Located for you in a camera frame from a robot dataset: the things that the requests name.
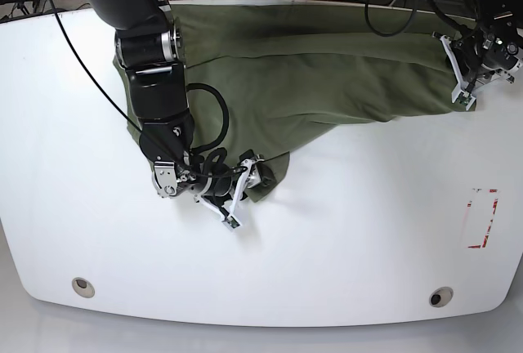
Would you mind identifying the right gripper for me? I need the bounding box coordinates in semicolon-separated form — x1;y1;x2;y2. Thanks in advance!
191;150;277;204

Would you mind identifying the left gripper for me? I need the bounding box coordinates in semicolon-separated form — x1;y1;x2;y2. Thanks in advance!
457;32;522;83

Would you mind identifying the green T-shirt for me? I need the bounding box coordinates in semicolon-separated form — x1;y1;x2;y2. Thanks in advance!
112;0;479;203

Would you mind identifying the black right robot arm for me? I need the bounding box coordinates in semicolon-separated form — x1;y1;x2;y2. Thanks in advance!
88;0;275;199

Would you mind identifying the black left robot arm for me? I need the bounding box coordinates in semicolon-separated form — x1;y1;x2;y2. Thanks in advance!
426;0;522;92

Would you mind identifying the red tape rectangle marking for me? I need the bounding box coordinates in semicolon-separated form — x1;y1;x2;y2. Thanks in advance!
462;188;500;249

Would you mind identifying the left grey table grommet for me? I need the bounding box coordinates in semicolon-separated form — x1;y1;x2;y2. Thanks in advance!
72;278;95;299

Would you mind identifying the grey table grommet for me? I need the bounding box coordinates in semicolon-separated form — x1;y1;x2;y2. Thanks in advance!
72;278;95;299
429;287;454;308

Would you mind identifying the right grey table grommet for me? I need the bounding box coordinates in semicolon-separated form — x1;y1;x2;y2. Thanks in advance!
429;287;454;308

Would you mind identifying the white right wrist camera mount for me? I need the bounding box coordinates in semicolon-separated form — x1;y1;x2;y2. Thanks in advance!
197;157;264;231

